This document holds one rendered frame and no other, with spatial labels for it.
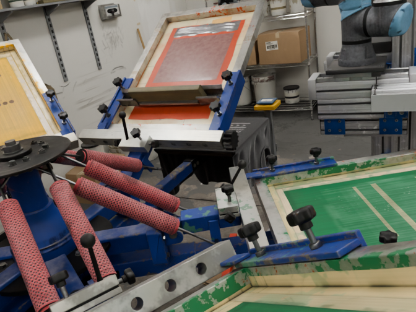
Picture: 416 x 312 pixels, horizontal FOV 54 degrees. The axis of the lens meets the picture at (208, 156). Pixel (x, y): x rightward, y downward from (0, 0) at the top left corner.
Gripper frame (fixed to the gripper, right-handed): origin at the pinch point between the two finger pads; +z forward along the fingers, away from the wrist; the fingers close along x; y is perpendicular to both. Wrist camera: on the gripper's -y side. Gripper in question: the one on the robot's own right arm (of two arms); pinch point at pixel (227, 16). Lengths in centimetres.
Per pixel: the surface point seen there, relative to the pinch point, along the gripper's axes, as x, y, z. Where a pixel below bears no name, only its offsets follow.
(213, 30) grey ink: -28.6, 5.1, -5.2
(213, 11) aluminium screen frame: -18.8, 2.4, -10.7
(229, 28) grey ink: -28.6, 13.7, -5.2
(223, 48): -41.6, 14.2, -1.4
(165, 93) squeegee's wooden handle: -78, 2, -1
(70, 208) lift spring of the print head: -156, 24, -19
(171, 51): -39.9, -15.1, -1.9
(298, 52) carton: 225, -36, 139
